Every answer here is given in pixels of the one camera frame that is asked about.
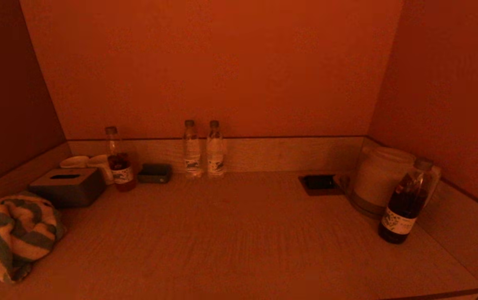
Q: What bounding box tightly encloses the grey tissue box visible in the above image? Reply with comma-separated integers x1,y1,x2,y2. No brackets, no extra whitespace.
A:
29,167,106,208

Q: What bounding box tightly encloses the small dark rectangular box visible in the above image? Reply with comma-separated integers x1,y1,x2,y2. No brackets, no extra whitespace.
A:
138,163,172,184

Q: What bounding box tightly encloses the green white striped towel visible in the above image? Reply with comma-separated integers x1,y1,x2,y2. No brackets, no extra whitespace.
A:
0,192,67,284

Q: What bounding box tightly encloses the clear water bottle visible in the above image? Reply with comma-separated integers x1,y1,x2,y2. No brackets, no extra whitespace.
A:
183,120,202,178
206,120,224,178

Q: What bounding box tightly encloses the white electric kettle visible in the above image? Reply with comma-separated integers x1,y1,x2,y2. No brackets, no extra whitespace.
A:
352,146,418,213

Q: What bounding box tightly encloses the small bottle with red drink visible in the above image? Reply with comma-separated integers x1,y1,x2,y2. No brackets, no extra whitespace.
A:
104,126,137,192

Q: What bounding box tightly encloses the large bottle with dark drink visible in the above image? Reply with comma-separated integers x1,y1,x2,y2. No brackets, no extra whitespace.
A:
378,157,443,245

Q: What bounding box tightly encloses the white ceramic cup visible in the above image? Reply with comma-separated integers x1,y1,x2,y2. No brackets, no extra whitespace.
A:
87,154,114,185
59,155,89,169

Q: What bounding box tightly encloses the black table socket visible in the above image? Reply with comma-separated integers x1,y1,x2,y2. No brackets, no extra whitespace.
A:
299,174,344,196

